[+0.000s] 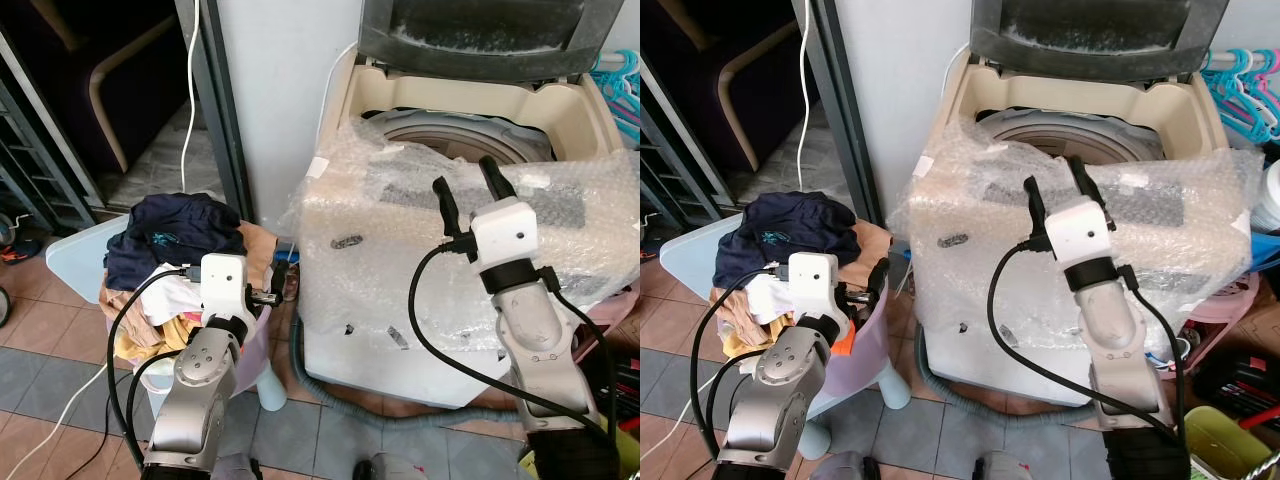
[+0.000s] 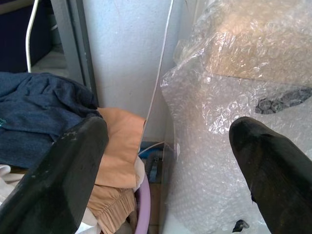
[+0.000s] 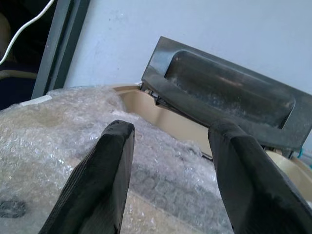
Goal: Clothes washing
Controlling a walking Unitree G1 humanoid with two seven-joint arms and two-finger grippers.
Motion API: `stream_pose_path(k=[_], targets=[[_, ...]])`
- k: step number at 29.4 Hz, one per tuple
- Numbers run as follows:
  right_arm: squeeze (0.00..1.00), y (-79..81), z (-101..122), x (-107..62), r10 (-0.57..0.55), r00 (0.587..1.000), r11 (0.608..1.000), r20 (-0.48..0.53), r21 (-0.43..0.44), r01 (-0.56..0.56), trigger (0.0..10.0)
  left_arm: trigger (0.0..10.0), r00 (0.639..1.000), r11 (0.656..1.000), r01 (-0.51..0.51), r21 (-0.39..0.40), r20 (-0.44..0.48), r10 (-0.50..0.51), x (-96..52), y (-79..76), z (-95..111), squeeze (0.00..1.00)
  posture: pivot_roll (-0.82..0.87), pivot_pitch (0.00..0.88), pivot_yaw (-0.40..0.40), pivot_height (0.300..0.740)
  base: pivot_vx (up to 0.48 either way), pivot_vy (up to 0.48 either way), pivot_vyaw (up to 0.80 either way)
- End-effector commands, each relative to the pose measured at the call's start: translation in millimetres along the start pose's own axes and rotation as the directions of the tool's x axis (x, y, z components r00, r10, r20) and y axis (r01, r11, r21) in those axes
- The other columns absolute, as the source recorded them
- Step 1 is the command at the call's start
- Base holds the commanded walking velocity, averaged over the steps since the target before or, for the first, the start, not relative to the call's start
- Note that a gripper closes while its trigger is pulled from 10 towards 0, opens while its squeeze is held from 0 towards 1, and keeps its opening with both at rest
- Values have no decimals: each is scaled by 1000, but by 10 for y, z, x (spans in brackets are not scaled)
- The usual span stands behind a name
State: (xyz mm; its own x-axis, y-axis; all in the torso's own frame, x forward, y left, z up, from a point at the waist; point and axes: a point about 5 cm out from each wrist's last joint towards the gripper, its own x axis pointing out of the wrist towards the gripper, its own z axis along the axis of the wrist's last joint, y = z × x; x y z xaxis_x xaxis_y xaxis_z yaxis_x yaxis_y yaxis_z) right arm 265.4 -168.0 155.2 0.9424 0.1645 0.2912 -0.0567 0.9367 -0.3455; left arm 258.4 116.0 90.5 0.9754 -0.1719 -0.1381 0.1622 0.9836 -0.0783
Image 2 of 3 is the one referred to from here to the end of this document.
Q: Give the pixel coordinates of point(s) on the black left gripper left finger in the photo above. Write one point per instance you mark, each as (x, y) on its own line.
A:
(56, 180)

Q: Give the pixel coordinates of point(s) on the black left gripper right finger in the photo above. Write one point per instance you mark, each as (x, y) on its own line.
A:
(270, 170)

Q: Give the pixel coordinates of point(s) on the white garment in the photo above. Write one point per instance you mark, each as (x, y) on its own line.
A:
(7, 175)

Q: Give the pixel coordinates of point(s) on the peach orange garment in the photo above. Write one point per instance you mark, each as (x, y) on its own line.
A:
(119, 156)

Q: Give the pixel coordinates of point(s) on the dark blue garment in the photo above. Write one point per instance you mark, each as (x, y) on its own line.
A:
(39, 112)

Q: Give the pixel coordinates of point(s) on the clear bubble wrap sheet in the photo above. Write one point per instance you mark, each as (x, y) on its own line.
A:
(226, 102)

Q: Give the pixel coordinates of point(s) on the purple plastic laundry basin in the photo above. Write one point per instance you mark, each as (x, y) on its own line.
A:
(142, 209)

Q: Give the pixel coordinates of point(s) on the brown cardboard box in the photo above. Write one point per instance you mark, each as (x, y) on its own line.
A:
(256, 48)

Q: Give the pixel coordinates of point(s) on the grey metal door frame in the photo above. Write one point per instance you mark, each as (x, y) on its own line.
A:
(73, 46)

